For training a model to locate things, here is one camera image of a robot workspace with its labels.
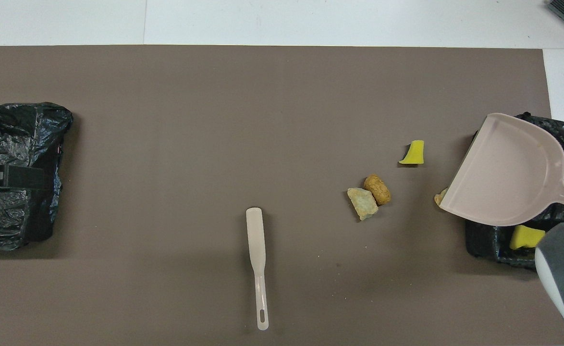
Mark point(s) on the beige brush black bristles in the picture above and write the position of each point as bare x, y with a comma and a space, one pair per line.
254, 230

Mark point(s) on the pale greenish foam chunk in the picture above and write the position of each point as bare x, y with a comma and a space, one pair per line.
362, 204

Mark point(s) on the brown peanut shaped toy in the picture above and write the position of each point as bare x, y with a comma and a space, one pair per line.
377, 189

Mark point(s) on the yellow green wedge sponge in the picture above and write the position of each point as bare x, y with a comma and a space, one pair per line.
414, 154

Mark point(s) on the orange striped bread toy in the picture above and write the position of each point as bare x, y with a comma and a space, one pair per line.
440, 197

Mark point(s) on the beige plastic dustpan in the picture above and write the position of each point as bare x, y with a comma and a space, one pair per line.
503, 173

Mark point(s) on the yellow sponge chunk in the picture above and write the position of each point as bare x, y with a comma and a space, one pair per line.
526, 238

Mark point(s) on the black bag lined bin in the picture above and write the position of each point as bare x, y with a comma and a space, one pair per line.
18, 134
484, 240

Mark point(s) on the brown table mat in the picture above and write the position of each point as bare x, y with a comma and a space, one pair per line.
214, 96

